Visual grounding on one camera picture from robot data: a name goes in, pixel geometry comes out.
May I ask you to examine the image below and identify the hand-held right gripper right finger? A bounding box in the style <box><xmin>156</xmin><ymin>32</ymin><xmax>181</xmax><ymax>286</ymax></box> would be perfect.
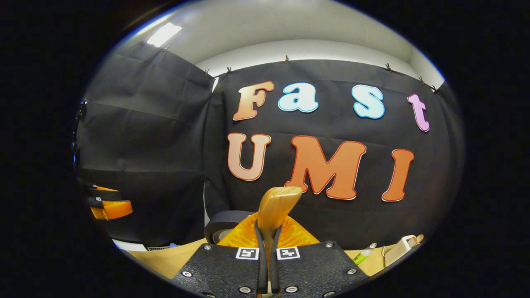
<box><xmin>271</xmin><ymin>215</ymin><xmax>369</xmax><ymax>296</ymax></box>

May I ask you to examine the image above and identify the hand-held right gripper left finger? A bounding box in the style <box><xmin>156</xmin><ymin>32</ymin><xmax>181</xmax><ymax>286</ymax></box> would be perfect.
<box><xmin>172</xmin><ymin>213</ymin><xmax>268</xmax><ymax>296</ymax></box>

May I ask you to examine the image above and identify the black silver rice cooker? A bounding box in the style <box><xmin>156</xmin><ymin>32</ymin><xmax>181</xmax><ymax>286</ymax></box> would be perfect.
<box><xmin>204</xmin><ymin>210</ymin><xmax>255</xmax><ymax>245</ymax></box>

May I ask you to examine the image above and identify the wooden spoon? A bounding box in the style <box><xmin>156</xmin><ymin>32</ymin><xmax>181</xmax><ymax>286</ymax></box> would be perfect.
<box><xmin>257</xmin><ymin>186</ymin><xmax>303</xmax><ymax>296</ymax></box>

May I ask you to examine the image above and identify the black backdrop cloth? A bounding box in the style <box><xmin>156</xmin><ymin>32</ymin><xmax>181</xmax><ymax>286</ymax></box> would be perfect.
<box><xmin>74</xmin><ymin>41</ymin><xmax>465</xmax><ymax>251</ymax></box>

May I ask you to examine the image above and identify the green drink bottle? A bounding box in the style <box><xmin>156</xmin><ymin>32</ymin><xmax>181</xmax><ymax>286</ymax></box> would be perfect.
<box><xmin>353</xmin><ymin>243</ymin><xmax>377</xmax><ymax>265</ymax></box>

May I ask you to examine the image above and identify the rectangular ceiling light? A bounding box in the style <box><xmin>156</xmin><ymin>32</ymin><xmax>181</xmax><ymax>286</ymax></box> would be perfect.
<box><xmin>147</xmin><ymin>22</ymin><xmax>183</xmax><ymax>47</ymax></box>

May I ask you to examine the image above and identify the white toaster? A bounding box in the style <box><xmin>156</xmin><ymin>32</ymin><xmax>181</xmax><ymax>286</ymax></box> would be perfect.
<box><xmin>383</xmin><ymin>235</ymin><xmax>419</xmax><ymax>267</ymax></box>

